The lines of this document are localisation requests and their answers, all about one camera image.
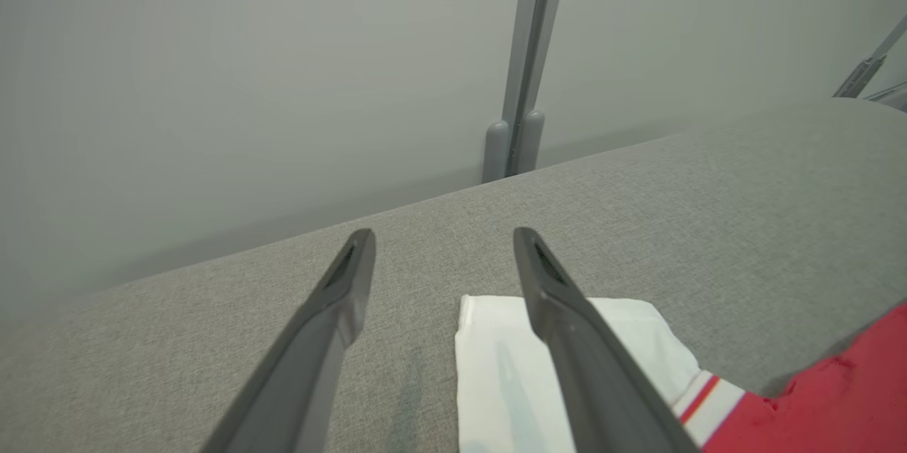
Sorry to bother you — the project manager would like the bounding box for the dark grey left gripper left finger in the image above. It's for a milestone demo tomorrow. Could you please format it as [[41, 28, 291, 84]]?
[[201, 228, 376, 453]]

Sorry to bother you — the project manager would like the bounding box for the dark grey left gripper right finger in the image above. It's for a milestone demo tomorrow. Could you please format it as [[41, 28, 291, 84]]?
[[514, 227, 702, 453]]

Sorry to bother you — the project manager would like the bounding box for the red garment with white trim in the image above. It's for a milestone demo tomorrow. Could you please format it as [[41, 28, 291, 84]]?
[[455, 295, 907, 453]]

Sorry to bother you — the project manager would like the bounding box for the grey double partition post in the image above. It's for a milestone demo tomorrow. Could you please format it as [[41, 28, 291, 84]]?
[[482, 0, 572, 184]]

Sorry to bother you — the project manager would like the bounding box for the grey post with bracket feet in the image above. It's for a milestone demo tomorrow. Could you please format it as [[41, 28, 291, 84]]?
[[833, 13, 907, 101]]

